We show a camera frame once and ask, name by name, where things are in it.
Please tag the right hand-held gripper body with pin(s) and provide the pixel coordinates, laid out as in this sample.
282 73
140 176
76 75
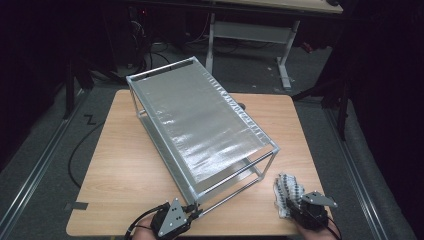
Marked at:
315 213

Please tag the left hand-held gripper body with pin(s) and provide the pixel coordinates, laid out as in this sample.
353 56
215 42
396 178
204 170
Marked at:
173 216

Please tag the white grey patterned cloth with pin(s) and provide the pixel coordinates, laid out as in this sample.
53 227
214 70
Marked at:
283 186

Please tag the silver two-tier shelf rack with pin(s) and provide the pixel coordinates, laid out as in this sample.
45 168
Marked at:
200 116

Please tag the person's right hand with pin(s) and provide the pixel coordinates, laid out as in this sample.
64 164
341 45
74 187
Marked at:
320 235

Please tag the person's left hand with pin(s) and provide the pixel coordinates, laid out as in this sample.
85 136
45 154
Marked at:
143 233

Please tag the grey tape piece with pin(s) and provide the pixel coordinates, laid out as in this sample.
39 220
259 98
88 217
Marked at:
80 206

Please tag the black metal stand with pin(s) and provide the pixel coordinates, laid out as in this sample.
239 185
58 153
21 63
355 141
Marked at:
69 93
342 116

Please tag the small red object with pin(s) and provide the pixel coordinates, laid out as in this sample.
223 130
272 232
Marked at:
307 47

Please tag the white-legged desk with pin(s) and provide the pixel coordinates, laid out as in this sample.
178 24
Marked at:
250 31

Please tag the dark equipment with red light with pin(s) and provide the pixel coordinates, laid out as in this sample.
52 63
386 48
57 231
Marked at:
143 13

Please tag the metal floor rail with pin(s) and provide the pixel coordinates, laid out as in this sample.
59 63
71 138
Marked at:
354 166
33 174

